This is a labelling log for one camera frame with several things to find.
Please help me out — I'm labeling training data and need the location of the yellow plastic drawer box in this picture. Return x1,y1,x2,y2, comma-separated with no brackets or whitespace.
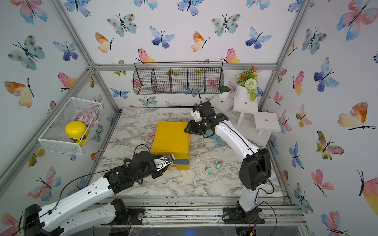
152,122,191,170

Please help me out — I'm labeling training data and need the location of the key with green tag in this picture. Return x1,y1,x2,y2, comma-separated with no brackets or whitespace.
215,163,222,170
205,166,212,175

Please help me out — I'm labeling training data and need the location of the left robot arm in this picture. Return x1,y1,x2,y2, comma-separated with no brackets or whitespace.
21,151,175,236

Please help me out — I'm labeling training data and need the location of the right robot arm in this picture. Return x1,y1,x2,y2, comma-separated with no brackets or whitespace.
184,102,271,224

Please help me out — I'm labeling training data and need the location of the blue plastic dustpan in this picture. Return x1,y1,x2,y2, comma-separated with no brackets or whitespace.
206,130,224,147

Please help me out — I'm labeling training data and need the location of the small white pot green plant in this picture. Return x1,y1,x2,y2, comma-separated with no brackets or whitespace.
218,86,231,100

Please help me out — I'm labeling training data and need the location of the white stepped plant stand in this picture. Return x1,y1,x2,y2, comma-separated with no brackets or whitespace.
210,97,281,147

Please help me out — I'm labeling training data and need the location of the white pot with flowers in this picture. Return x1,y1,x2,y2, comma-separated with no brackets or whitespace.
234,66,258,102

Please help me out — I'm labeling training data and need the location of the pink flower bunch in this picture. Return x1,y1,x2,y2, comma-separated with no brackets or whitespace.
74,110,99,127

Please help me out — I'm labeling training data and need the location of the yellow lidded jar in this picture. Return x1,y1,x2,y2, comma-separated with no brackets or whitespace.
65,121,89,147

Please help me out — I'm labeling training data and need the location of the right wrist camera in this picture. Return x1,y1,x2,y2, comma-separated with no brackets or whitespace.
191,107,202,123

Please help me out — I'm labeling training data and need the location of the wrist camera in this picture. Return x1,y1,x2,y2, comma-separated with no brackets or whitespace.
158,154,175,169
191,107,202,123

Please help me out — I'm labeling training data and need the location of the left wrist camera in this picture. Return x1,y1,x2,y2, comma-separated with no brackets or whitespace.
158,154,175,169

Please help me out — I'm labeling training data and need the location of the black wire wall basket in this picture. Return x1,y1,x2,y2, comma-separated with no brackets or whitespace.
132,61,224,96

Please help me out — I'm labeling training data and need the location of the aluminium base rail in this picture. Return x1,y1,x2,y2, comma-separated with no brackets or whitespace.
73,195,308,228

